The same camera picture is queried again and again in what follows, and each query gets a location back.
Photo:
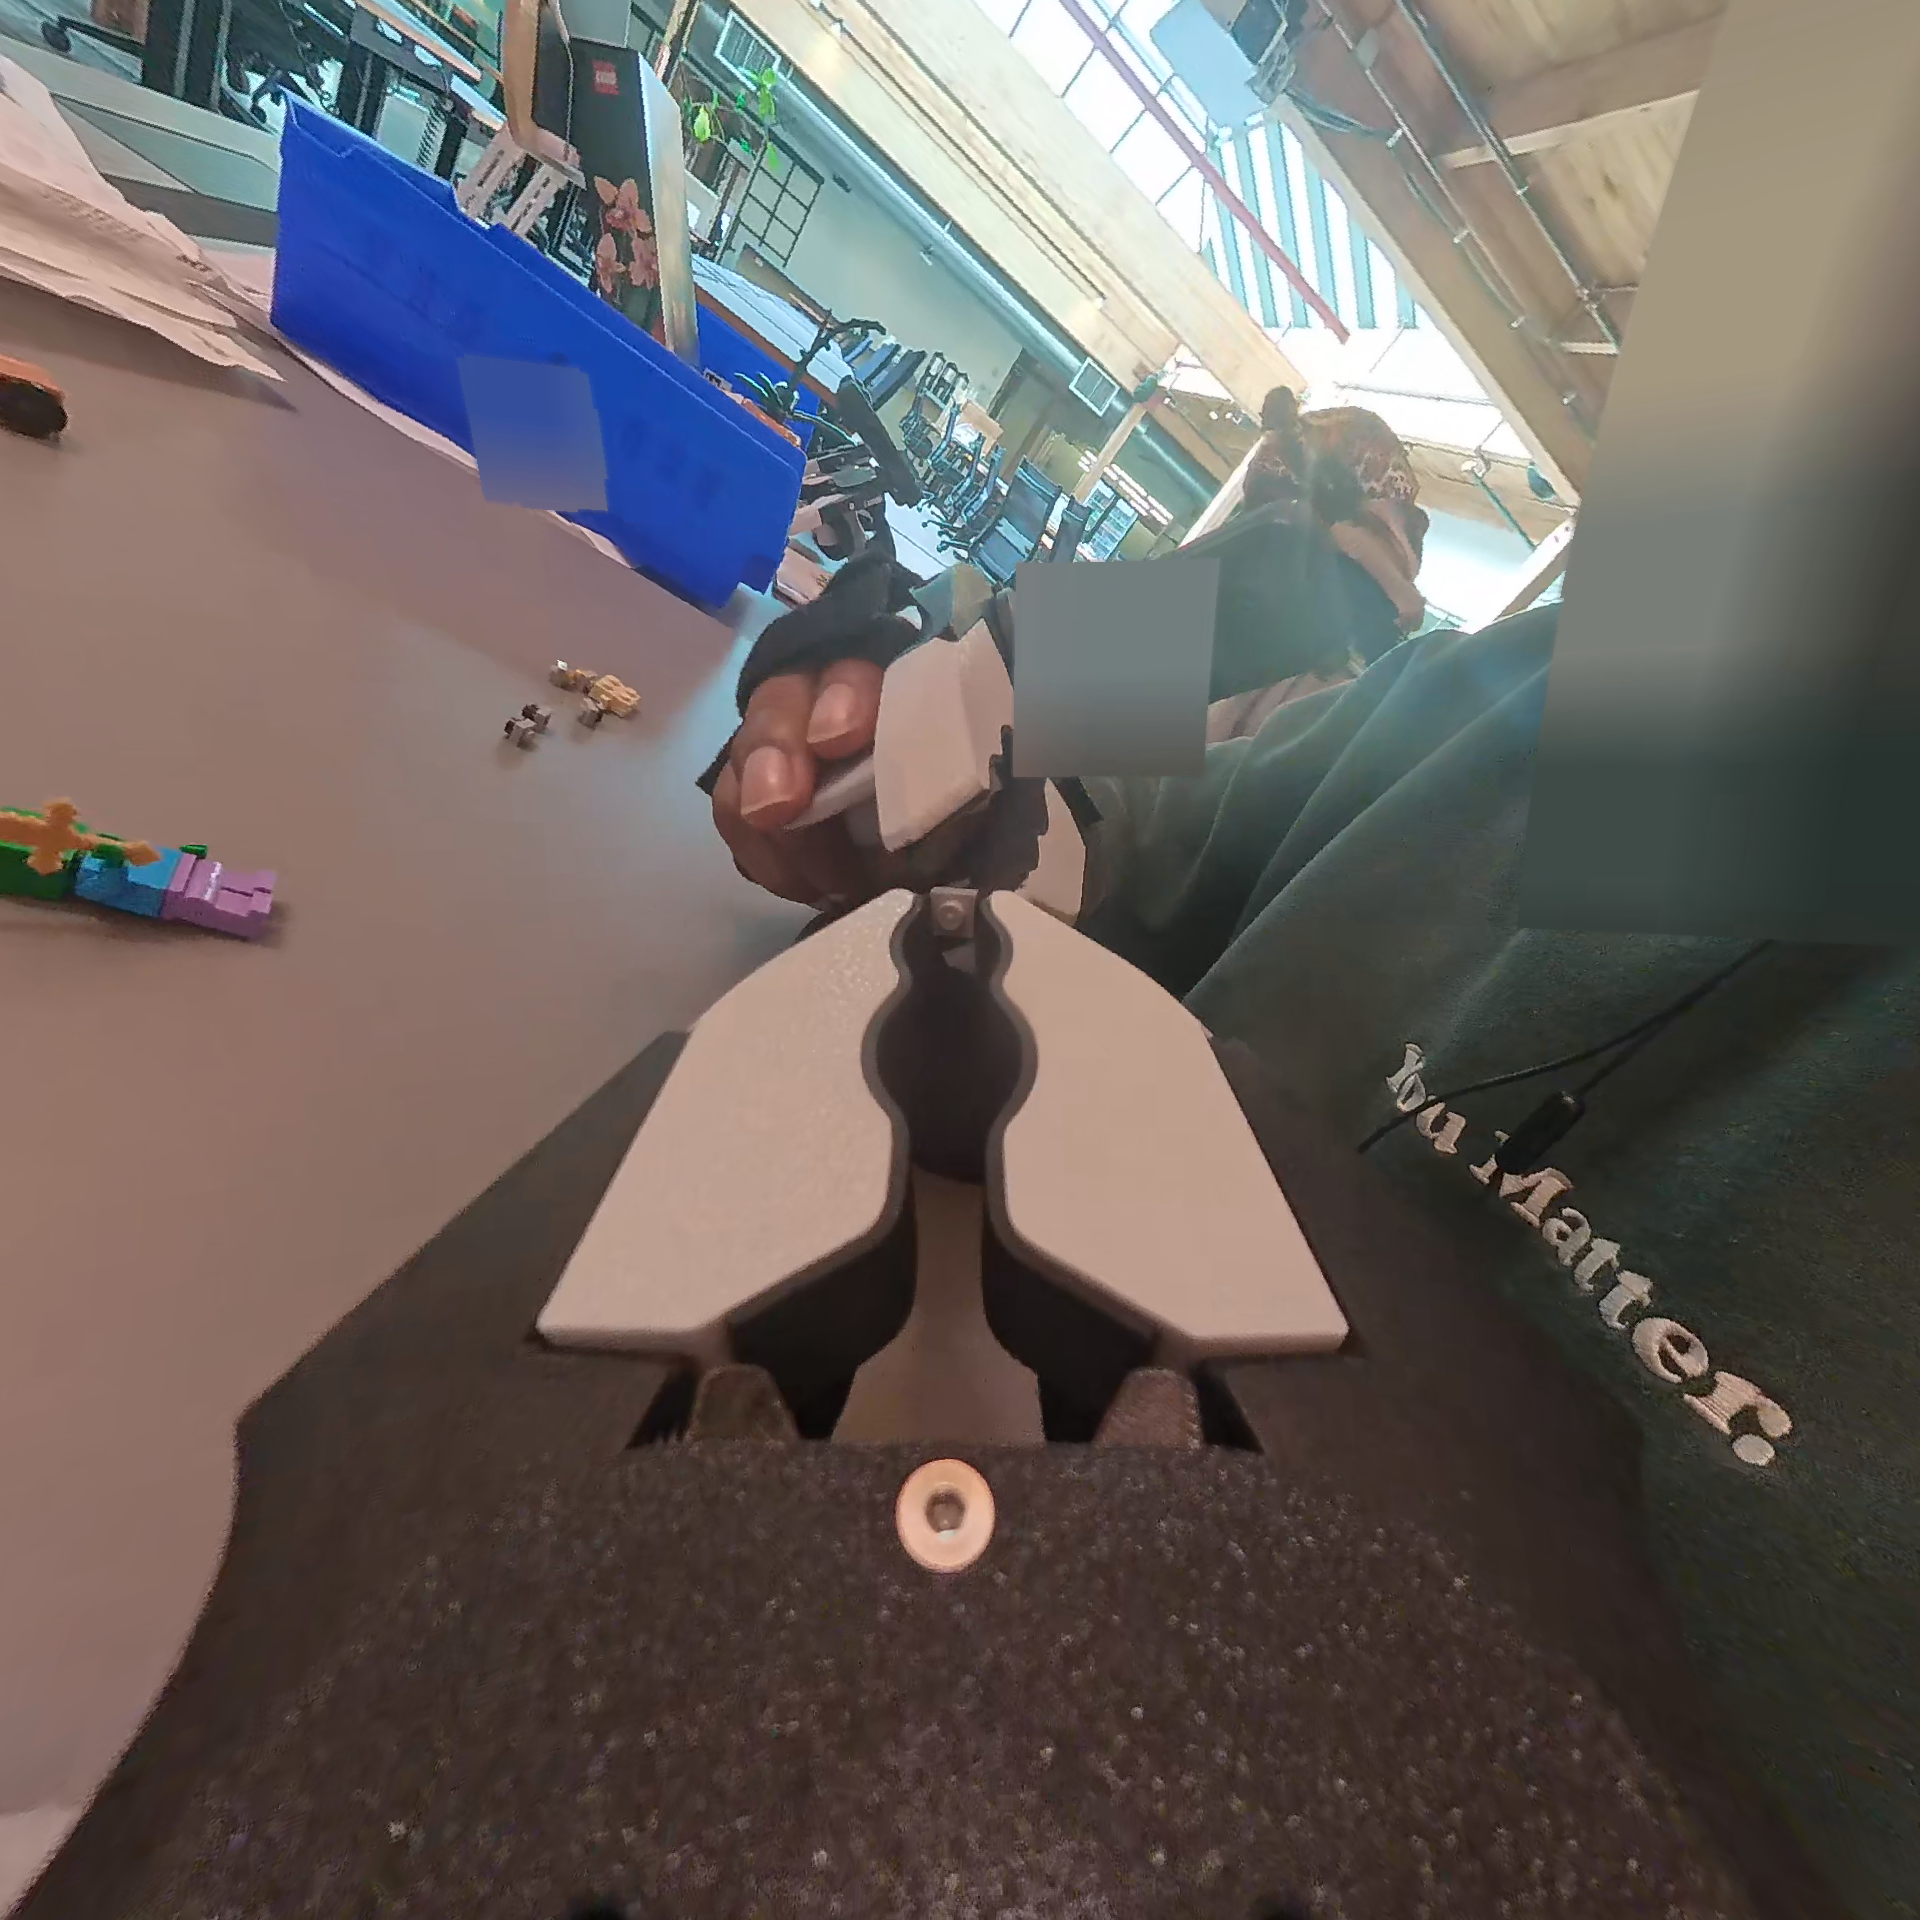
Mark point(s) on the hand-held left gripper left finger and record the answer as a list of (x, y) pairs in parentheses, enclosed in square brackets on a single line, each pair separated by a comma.
[(720, 1170)]

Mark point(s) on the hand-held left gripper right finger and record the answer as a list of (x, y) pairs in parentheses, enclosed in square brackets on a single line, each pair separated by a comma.
[(1170, 1170)]

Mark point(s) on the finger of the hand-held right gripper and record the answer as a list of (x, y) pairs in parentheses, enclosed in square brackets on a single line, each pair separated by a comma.
[(1061, 856), (937, 734)]

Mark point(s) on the small light brown toy piece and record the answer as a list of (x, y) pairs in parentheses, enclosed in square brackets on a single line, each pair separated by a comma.
[(612, 696)]

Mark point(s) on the zombie toy figure gold sword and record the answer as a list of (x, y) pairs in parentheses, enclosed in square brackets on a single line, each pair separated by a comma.
[(195, 892)]

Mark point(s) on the small brown brick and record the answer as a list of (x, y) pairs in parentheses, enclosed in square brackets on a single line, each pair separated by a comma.
[(31, 403)]

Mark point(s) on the person's right forearm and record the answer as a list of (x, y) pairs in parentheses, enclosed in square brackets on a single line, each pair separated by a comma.
[(1319, 809)]

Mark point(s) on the row of black office chairs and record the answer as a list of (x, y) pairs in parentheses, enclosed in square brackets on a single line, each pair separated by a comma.
[(1019, 510)]

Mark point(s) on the person's green sweatshirt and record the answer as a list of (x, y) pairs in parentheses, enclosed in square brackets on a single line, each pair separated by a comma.
[(1724, 1349)]

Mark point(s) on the green potted plant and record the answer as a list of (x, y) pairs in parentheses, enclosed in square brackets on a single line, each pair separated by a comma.
[(733, 120)]

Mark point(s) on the black flower toy box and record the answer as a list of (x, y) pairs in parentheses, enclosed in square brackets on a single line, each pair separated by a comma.
[(615, 149)]

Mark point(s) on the blue plastic bin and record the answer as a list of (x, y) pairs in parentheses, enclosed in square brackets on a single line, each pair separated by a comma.
[(421, 299)]

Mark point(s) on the white box stand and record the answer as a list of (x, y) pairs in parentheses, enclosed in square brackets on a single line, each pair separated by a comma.
[(517, 172)]

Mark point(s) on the pile of white paper bags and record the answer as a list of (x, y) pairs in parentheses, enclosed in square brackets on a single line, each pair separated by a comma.
[(89, 240)]

